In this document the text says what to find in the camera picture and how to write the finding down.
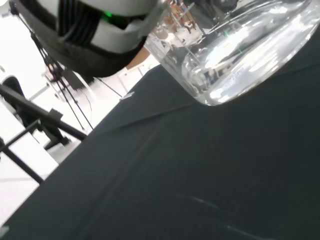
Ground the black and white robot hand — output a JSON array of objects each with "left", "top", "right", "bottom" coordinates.
[{"left": 8, "top": 0, "right": 163, "bottom": 78}]

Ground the clear cloth clip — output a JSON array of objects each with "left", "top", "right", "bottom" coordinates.
[{"left": 119, "top": 91, "right": 136, "bottom": 101}]

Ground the black bench cloth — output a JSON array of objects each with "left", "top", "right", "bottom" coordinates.
[{"left": 0, "top": 29, "right": 320, "bottom": 240}]

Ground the black camera tripod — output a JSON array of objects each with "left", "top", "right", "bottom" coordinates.
[{"left": 29, "top": 32, "right": 123, "bottom": 131}]

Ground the black metal frame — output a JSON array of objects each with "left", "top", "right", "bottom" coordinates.
[{"left": 0, "top": 84, "right": 88, "bottom": 185}]

